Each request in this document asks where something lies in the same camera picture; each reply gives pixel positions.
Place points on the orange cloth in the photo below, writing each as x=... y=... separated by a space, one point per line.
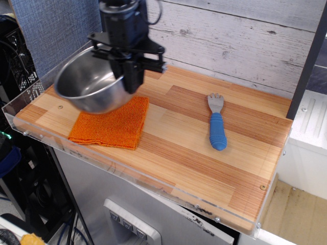
x=121 y=128

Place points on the blue fabric panel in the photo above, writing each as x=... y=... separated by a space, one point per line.
x=53 y=30

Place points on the stainless steel pot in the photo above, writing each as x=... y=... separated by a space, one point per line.
x=90 y=85

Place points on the silver toy fridge cabinet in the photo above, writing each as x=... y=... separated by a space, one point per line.
x=118 y=211

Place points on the clear acrylic table guard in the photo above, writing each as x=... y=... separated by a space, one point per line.
x=174 y=157

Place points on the white toy sink unit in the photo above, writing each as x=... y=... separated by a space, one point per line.
x=303 y=161

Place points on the blue handled metal fork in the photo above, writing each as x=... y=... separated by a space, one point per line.
x=217 y=136

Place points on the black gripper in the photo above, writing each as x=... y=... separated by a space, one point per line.
x=127 y=34

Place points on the dark grey right post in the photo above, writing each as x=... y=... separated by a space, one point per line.
x=309 y=66

